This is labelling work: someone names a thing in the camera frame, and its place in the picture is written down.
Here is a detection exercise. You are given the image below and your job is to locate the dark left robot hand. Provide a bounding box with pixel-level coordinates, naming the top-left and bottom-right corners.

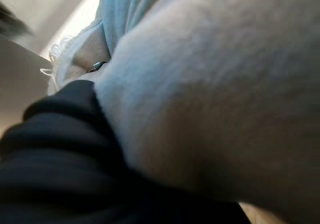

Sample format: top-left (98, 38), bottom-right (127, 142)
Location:
top-left (0, 60), bottom-right (251, 224)

